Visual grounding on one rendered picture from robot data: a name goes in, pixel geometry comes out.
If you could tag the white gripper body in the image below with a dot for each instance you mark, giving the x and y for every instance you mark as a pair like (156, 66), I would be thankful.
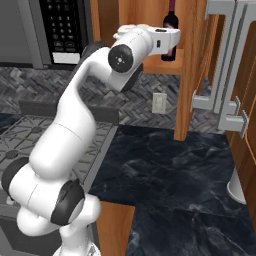
(173, 38)

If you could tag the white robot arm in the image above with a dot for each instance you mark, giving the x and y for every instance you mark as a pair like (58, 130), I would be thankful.
(70, 133)

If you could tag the dark red wine bottle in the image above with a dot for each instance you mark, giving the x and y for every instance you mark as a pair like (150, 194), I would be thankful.
(171, 20)

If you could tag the wooden base cabinet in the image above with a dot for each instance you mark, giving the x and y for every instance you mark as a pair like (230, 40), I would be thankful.
(115, 230)

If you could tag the black and grey microwave oven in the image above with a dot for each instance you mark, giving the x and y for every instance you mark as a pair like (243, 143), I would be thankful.
(23, 30)

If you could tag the white round object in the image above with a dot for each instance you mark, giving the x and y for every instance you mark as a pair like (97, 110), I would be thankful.
(236, 188)

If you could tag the grey gas hob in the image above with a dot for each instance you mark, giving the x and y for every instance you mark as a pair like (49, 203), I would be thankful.
(20, 133)

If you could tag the open wooden wall cabinet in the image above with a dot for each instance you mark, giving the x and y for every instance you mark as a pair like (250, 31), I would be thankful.
(186, 83)

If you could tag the white wall socket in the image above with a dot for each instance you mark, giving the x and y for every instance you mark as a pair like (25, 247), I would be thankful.
(159, 103)

